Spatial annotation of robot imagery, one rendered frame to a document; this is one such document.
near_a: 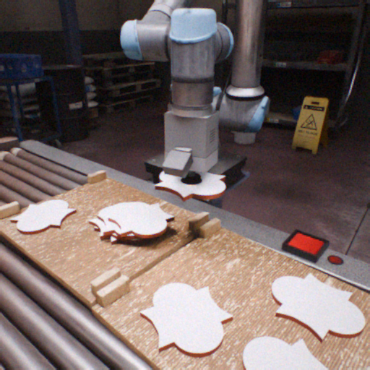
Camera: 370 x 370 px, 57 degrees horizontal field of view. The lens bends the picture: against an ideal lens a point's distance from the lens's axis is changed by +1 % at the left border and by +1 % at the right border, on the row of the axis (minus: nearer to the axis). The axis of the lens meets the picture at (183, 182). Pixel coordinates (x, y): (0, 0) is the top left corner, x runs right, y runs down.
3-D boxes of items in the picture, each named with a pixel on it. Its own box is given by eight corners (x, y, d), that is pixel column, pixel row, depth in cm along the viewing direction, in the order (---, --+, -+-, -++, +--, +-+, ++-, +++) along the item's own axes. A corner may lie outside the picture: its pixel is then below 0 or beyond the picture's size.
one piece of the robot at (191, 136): (145, 97, 56) (149, 186, 63) (194, 102, 53) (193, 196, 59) (178, 86, 66) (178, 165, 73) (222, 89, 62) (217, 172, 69)
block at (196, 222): (203, 220, 83) (203, 209, 82) (209, 222, 82) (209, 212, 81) (187, 230, 79) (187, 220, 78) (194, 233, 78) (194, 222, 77)
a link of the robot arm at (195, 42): (224, 9, 58) (209, 7, 51) (221, 76, 63) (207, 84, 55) (181, 10, 61) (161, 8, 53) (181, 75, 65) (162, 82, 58)
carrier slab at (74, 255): (107, 181, 107) (106, 175, 107) (212, 226, 83) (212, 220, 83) (-10, 226, 83) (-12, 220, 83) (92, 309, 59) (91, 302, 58)
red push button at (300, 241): (296, 237, 80) (298, 232, 79) (323, 247, 76) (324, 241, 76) (286, 249, 76) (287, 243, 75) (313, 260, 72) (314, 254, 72)
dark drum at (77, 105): (71, 127, 495) (61, 63, 458) (99, 134, 464) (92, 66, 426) (34, 137, 452) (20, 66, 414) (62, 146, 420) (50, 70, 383)
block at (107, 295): (125, 285, 62) (123, 273, 61) (131, 290, 61) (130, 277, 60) (96, 303, 58) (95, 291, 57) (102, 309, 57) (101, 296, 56)
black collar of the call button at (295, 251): (295, 234, 81) (295, 228, 80) (328, 246, 77) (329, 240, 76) (281, 249, 76) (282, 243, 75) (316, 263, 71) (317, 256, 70)
